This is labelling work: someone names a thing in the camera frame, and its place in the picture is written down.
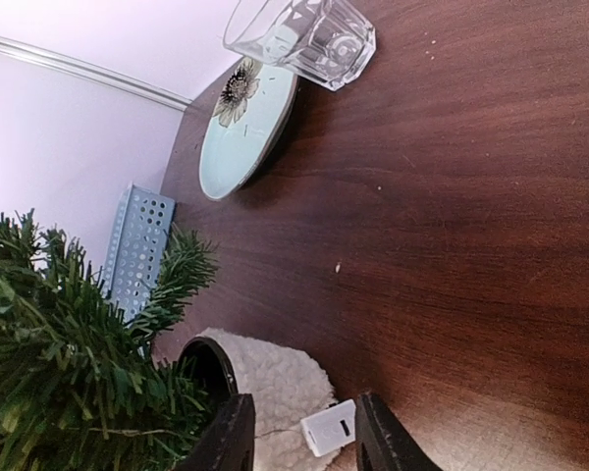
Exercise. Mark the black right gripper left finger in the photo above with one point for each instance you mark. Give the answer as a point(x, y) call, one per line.
point(228, 443)

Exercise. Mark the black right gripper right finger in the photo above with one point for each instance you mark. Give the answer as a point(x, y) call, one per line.
point(382, 442)

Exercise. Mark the white battery box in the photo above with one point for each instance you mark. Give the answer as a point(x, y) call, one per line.
point(331, 429)

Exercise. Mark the small green christmas tree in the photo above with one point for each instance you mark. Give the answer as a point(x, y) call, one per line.
point(80, 389)

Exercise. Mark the light blue plastic basket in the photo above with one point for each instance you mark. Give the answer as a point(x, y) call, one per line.
point(138, 241)

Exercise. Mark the light blue flower plate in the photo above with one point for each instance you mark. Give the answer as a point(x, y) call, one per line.
point(249, 116)

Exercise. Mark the clear drinking glass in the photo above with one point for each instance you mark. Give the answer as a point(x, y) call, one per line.
point(328, 42)

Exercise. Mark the left aluminium frame post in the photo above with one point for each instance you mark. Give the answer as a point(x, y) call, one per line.
point(82, 70)

